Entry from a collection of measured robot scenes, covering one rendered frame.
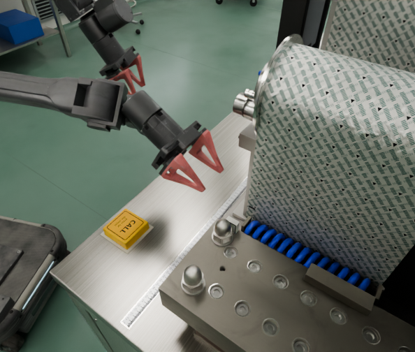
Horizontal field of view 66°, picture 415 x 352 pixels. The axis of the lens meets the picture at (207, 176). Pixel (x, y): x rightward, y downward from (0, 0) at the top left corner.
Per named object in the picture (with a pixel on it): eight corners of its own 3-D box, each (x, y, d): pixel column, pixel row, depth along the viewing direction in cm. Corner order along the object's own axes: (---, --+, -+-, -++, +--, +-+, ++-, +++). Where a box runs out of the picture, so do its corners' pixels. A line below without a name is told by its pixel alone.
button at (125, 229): (127, 214, 74) (125, 207, 73) (149, 228, 72) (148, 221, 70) (104, 235, 70) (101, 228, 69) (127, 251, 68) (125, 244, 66)
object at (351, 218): (246, 215, 59) (258, 135, 46) (380, 285, 49) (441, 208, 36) (245, 217, 59) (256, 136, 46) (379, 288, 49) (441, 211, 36)
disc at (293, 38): (290, 109, 56) (309, 19, 45) (293, 110, 56) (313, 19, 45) (247, 154, 47) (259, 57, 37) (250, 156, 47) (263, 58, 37)
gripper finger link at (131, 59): (156, 77, 88) (135, 46, 83) (146, 91, 83) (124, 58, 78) (137, 86, 92) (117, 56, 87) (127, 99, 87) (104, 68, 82)
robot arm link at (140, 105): (114, 104, 55) (137, 81, 56) (121, 114, 62) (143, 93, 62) (142, 132, 55) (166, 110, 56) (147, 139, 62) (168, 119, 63)
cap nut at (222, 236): (219, 225, 56) (219, 209, 53) (237, 235, 55) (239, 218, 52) (207, 239, 54) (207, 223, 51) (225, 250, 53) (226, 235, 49)
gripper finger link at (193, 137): (199, 194, 60) (163, 158, 60) (220, 172, 64) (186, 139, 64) (215, 179, 54) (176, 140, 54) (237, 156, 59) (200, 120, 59)
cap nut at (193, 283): (191, 268, 50) (189, 253, 47) (209, 281, 49) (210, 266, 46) (176, 286, 48) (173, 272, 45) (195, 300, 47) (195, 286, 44)
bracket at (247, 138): (241, 201, 77) (254, 86, 56) (265, 213, 75) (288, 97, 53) (230, 214, 74) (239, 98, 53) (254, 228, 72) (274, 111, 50)
